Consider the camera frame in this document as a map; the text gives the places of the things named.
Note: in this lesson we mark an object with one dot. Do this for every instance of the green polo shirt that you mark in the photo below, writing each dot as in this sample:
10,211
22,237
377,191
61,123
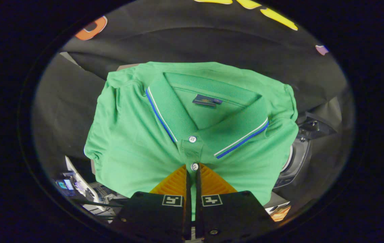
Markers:
137,141

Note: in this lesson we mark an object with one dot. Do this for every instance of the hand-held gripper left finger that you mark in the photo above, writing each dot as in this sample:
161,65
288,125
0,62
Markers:
154,216

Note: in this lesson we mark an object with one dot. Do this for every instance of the dark grey washing machine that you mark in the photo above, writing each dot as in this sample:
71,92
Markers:
300,155

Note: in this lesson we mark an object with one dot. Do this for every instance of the white flat panel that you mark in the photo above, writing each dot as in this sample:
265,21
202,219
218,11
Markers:
83,184

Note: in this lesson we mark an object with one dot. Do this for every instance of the small lit screen device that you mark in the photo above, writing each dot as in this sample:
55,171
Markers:
66,187

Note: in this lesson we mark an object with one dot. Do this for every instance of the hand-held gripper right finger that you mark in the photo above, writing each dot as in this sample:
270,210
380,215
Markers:
232,216

